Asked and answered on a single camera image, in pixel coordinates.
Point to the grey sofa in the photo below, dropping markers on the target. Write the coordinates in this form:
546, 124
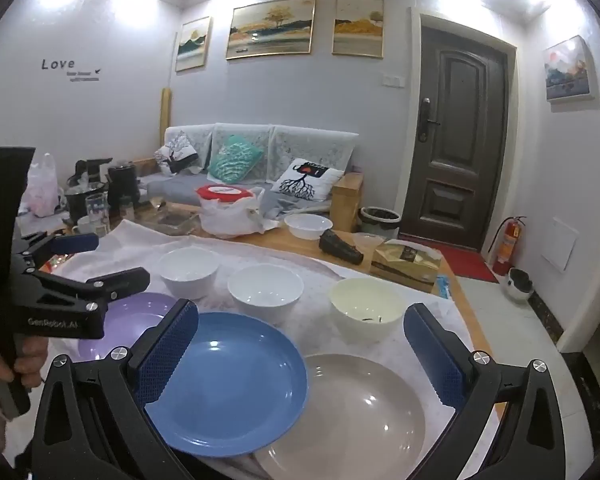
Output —
300, 147

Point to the cream bowl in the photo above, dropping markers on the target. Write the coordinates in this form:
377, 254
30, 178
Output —
365, 305

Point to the blue plate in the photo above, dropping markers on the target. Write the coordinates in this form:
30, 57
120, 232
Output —
240, 385

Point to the teal pillow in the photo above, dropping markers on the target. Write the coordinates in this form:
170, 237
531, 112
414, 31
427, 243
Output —
232, 160

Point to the gold cardboard box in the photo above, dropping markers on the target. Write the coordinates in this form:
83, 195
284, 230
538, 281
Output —
405, 265

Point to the dark brown door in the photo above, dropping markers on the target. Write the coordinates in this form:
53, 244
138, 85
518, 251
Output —
455, 135

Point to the beige plate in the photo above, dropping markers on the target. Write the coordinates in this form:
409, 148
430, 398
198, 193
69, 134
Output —
350, 420

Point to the white light switch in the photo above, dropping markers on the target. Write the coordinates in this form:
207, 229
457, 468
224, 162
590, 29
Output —
392, 80

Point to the beige rolled mat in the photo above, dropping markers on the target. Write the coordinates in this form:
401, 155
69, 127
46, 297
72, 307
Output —
165, 120

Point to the small mountain painting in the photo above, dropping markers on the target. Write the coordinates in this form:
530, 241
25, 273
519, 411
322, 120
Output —
193, 44

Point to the golden tree painting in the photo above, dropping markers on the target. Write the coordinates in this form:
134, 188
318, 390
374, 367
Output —
358, 26

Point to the black plastic bag bundle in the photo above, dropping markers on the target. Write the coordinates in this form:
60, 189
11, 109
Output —
340, 247

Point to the white cup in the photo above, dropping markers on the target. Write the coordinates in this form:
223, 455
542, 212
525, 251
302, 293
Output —
82, 225

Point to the grey trash bin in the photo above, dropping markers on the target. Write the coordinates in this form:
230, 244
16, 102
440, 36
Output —
379, 222

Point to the frameless mountain canvas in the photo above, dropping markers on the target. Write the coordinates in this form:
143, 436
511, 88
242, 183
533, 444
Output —
569, 70

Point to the clear drinking glass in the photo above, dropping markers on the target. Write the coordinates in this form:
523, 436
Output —
97, 212

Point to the black tea appliance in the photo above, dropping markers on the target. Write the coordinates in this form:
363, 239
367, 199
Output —
82, 185

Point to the glass tray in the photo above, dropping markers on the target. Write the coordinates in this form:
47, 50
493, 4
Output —
175, 221

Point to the red fire extinguisher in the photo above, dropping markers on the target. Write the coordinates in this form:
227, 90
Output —
510, 245

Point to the pink dotted tablecloth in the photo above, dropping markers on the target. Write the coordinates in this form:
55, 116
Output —
310, 335

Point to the white pillow with branches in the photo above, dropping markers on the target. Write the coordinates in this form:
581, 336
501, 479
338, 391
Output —
177, 152

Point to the black wall decal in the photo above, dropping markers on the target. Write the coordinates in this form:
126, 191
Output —
60, 65

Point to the blue packet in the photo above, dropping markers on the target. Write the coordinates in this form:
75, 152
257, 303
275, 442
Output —
443, 286

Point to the white plastic bag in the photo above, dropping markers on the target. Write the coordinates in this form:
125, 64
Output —
230, 220

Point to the wide tree landscape painting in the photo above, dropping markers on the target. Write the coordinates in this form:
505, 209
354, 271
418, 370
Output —
270, 29

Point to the white disposable plastic bowl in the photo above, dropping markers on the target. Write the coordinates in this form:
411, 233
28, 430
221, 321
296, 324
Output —
307, 225

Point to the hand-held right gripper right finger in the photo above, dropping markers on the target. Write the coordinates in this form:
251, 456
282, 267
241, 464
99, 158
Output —
432, 360

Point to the red lidded container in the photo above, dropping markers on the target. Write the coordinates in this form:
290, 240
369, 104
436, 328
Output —
225, 193

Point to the white ceramic bowl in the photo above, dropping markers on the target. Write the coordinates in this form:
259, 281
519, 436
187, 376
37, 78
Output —
262, 290
190, 270

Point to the black kettle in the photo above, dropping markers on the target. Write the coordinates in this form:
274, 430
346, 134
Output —
124, 185

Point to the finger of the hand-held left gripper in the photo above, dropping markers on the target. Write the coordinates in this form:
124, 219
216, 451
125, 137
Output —
122, 282
77, 243

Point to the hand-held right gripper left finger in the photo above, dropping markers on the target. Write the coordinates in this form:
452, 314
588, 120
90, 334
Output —
167, 355

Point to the pink plastic bag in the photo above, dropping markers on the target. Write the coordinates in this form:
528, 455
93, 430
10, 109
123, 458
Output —
42, 185

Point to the white pillow black tree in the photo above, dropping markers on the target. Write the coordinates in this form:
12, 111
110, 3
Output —
307, 180

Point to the white wall panel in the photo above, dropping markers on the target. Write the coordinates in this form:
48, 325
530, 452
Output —
559, 244

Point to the clear plastic lid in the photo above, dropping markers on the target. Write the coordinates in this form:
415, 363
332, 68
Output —
366, 242

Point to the red doormat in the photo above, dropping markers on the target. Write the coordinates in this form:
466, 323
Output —
467, 262

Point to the purple plate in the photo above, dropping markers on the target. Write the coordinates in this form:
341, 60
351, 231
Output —
130, 316

